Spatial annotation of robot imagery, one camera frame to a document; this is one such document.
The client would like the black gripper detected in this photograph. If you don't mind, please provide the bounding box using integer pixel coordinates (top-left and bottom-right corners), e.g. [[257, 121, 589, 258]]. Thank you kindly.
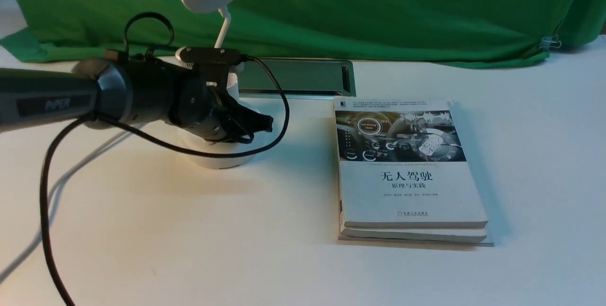
[[168, 72, 274, 144]]

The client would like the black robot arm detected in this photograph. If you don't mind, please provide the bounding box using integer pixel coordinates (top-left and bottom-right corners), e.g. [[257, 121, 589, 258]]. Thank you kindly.
[[0, 58, 274, 143]]

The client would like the white book underneath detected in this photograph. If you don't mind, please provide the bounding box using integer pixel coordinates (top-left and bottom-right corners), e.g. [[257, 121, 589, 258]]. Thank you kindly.
[[338, 225, 494, 246]]

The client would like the white self-driving book top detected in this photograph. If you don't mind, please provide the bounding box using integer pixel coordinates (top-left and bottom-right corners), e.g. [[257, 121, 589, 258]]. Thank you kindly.
[[333, 97, 489, 229]]

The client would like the green backdrop cloth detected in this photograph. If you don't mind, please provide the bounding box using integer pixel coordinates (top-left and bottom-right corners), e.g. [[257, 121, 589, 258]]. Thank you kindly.
[[2, 0, 605, 68]]

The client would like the silver binder clip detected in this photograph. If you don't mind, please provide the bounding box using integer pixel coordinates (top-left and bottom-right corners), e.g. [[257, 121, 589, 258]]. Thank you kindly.
[[538, 35, 562, 52]]

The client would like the black camera cable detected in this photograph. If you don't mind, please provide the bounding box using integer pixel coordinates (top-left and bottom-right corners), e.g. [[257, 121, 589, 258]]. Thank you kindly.
[[40, 11, 290, 306]]

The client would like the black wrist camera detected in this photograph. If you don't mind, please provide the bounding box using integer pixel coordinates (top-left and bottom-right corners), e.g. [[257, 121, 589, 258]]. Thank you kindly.
[[175, 47, 244, 77]]

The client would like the metal desk cable tray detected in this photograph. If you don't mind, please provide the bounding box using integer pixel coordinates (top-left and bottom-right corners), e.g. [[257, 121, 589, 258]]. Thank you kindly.
[[238, 58, 356, 99]]

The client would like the white lamp power cord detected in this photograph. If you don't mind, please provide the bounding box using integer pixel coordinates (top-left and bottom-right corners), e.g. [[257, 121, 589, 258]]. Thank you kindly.
[[0, 126, 143, 284]]

